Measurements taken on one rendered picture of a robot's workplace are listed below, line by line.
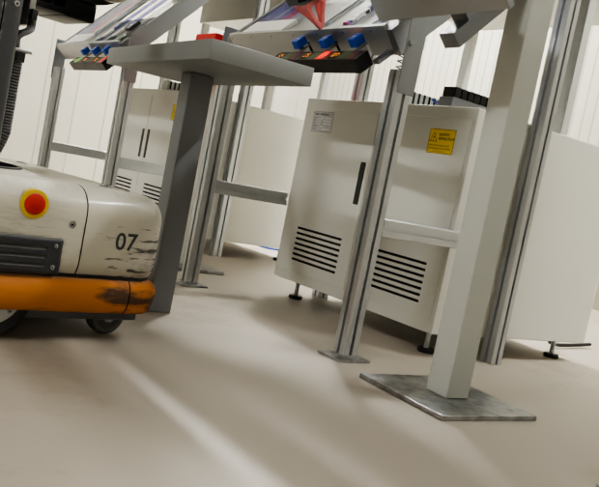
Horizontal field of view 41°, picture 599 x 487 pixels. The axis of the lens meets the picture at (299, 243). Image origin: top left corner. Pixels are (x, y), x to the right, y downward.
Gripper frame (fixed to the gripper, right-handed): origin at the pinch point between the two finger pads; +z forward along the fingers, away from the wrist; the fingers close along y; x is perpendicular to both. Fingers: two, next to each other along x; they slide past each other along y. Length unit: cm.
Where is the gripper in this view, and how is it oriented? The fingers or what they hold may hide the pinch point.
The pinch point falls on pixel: (320, 24)
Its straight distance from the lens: 192.4
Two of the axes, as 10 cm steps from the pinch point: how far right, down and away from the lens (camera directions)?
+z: 3.9, 7.9, 4.7
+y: -5.7, -1.9, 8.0
